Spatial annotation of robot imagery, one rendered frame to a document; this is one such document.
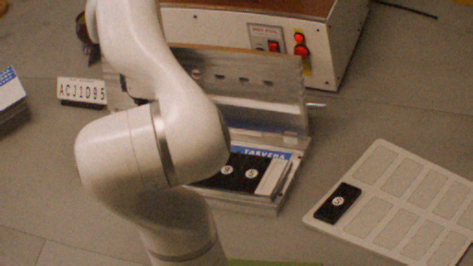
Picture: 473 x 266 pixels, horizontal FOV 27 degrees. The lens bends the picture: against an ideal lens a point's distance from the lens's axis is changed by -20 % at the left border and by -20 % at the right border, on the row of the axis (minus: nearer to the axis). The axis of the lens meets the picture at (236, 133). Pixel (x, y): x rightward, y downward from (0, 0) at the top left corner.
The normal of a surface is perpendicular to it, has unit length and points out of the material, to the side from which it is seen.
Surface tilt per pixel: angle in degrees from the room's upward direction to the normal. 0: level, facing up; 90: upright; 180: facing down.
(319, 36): 90
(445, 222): 0
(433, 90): 0
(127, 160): 56
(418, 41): 0
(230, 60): 83
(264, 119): 83
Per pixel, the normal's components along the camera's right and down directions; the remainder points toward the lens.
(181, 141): 0.05, 0.03
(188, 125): 0.06, -0.20
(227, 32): -0.36, 0.64
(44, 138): -0.14, -0.76
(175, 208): 0.25, -0.58
